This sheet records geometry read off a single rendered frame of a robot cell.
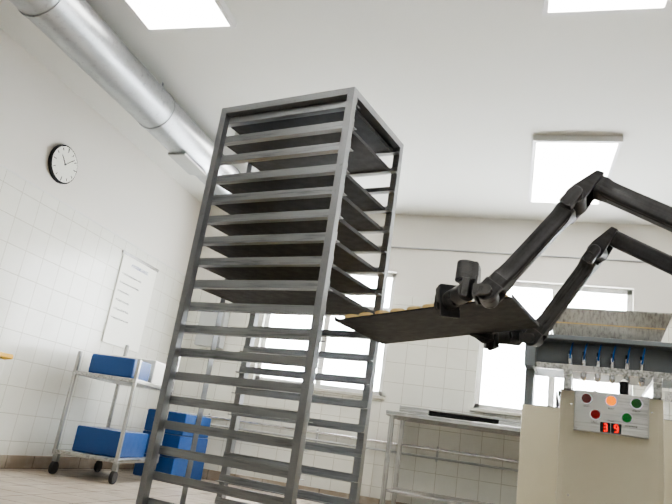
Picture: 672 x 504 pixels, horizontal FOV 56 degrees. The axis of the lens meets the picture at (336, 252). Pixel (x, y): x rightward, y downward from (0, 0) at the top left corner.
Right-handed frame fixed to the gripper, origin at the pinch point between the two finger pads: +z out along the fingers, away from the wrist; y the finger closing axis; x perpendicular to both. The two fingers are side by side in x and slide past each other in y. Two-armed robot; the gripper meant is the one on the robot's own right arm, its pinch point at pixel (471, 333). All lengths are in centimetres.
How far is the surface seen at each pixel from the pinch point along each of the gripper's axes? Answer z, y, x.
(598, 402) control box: -41.4, -23.5, 12.8
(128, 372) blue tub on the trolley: 125, 26, -334
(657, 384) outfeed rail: -57, -18, 24
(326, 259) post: 57, 20, 4
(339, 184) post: 54, 48, 7
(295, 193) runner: 66, 50, -10
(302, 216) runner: 64, 40, -7
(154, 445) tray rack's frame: 106, -42, -44
